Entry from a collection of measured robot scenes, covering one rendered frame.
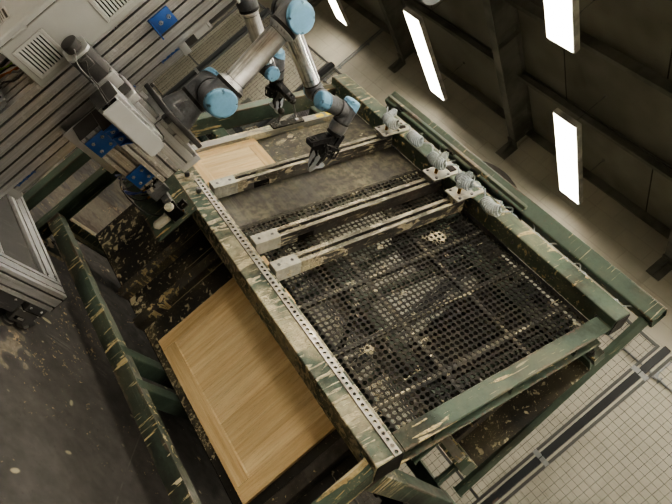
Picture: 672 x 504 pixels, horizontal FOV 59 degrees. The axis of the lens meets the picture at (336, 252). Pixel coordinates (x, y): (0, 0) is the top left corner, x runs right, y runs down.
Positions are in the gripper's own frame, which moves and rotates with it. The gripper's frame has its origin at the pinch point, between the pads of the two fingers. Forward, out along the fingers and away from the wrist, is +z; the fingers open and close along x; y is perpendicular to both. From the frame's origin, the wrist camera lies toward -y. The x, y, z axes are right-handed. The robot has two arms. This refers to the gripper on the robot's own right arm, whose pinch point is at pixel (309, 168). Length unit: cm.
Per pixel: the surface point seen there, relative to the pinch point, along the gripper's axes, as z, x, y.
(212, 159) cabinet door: 37, 63, 1
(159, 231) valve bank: 64, 31, -32
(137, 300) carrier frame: 108, 32, -25
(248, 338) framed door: 73, -31, -10
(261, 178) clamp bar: 26.9, 34.2, 10.2
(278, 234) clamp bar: 31.3, -7.7, -3.3
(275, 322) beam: 45, -49, -23
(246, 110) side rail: 17, 95, 31
